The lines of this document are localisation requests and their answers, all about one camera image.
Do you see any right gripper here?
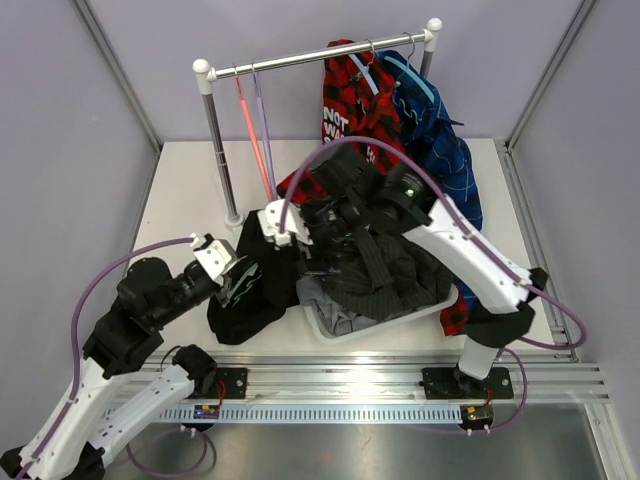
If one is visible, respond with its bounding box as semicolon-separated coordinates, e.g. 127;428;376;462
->
290;193;368;281

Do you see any black plain shirt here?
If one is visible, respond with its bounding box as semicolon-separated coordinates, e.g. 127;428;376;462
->
207;210;300;345

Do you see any grey shirt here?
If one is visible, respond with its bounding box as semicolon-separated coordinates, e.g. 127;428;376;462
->
296;277;378;340

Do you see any black pinstripe shirt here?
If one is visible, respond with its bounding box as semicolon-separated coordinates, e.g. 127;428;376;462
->
299;233;454;323

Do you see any lilac hanger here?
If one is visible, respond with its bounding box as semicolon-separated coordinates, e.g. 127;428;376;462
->
251;65;278;199

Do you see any pink hanger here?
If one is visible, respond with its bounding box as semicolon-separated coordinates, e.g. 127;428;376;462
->
233;68;274;201

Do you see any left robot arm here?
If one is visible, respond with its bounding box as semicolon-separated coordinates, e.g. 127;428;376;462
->
1;258;237;479

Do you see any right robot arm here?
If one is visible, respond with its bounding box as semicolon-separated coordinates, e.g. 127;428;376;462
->
292;137;548;398

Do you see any red black plaid shirt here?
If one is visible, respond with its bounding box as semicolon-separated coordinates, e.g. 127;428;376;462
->
276;38;471;339

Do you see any blue plaid shirt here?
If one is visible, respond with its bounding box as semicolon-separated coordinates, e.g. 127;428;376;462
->
378;49;484;309

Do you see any light blue hanger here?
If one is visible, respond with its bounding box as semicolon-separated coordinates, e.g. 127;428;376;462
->
349;39;380;96

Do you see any teal hanger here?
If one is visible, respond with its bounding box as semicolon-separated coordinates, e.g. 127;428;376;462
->
378;50;437;107

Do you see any white plastic basket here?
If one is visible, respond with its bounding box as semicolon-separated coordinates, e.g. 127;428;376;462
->
303;284;458;344

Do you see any clothes rack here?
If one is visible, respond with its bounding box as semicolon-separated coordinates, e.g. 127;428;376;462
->
192;17;443;228

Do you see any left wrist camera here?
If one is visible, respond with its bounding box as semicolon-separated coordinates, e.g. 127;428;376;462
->
190;233;239;287

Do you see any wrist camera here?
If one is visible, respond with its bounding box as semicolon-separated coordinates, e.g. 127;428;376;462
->
257;199;313;248
190;233;239;287

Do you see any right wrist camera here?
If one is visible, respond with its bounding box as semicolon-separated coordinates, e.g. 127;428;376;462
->
257;199;313;248

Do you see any aluminium rail base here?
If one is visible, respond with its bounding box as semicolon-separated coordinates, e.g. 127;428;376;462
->
94;349;612;426

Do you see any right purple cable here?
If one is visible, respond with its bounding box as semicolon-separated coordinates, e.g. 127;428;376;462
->
279;135;587;436

